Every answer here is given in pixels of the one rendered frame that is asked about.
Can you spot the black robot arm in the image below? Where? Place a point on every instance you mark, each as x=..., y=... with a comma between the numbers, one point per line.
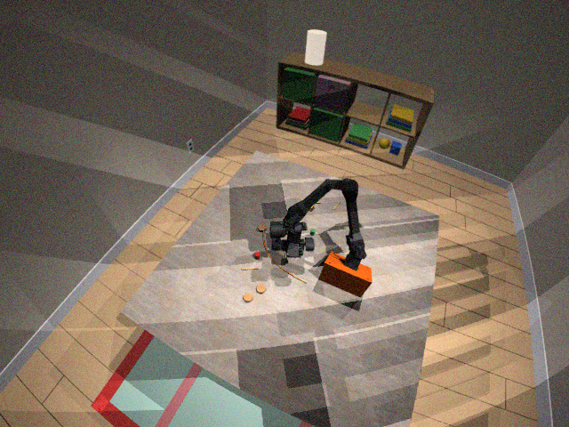
x=295, y=214

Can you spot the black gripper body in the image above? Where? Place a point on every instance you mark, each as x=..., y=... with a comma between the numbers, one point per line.
x=277, y=243

